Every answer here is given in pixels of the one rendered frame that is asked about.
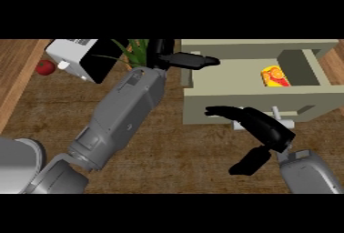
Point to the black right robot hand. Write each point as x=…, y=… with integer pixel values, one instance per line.
x=265, y=129

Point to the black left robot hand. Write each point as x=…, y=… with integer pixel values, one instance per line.
x=184, y=60

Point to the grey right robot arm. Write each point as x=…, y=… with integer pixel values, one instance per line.
x=309, y=174

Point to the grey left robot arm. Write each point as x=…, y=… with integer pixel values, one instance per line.
x=122, y=112

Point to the beige drawer front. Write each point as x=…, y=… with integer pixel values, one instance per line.
x=262, y=106

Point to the beige open drawer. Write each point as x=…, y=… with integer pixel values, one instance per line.
x=252, y=79

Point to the yellow orange cup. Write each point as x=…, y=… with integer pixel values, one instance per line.
x=277, y=77

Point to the green potted plant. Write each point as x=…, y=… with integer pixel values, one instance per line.
x=133, y=53

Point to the beige cabinet body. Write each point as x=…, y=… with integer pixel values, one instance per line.
x=257, y=46

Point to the white black appliance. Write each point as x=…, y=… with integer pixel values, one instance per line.
x=83, y=59

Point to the red tomato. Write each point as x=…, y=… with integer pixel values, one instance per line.
x=45, y=67

